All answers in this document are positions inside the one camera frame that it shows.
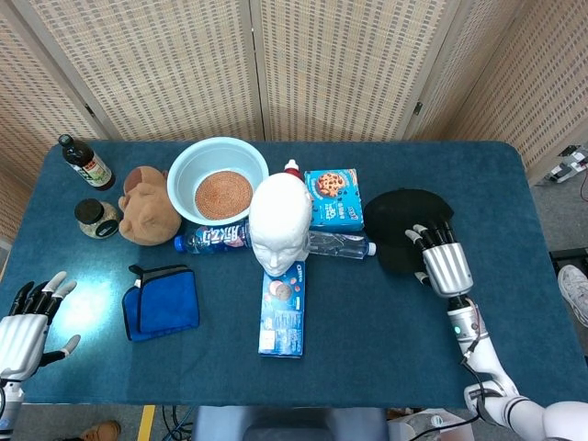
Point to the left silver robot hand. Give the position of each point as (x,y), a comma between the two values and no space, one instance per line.
(20,335)

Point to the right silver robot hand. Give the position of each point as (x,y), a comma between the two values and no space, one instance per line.
(448,268)

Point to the black baseball cap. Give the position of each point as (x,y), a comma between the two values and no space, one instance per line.
(395,216)

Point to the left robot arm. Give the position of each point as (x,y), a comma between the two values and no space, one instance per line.
(9,404)

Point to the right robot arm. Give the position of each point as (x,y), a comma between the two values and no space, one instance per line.
(487,363)

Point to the clear plastic water bottle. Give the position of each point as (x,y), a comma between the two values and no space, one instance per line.
(340,244)

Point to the red capped white bottle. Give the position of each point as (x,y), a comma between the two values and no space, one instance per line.
(292,167)

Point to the blue-label plastic bottle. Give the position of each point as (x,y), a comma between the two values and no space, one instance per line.
(216,238)

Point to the blue velvet table cloth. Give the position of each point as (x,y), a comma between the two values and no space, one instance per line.
(390,331)

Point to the brown shoe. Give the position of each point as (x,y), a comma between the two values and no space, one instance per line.
(101,432)

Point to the white sneaker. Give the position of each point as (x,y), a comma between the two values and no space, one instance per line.
(574,289)

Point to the blue chocolate chip cookie box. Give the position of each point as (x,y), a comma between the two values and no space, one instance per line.
(335,197)

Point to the blue microfiber towel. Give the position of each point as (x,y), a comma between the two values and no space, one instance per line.
(161,303)

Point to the blue Oreo cookie box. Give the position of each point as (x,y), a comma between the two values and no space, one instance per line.
(282,317)

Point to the brown plush bear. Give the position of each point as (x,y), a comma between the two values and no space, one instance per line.
(147,216)

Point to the white foam mannequin head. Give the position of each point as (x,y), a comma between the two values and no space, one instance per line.
(280,216)

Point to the dark sauce bottle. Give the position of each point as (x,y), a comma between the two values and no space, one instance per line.
(89,167)

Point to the grey robot torso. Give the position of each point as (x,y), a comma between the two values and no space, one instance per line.
(289,425)

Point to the round brown woven coaster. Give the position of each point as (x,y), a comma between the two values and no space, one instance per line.
(222,195)

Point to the light blue plastic basin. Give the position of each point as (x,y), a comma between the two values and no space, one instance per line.
(193,170)

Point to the woven folding screen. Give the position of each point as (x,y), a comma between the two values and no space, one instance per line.
(161,69)

